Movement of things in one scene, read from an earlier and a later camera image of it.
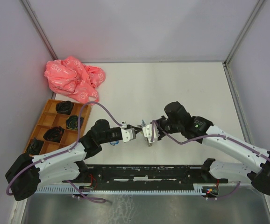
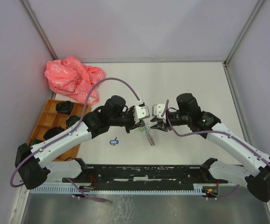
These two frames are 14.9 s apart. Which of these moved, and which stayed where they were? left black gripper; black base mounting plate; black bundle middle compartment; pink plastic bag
Moved: left black gripper
Stayed: pink plastic bag; black bundle middle compartment; black base mounting plate
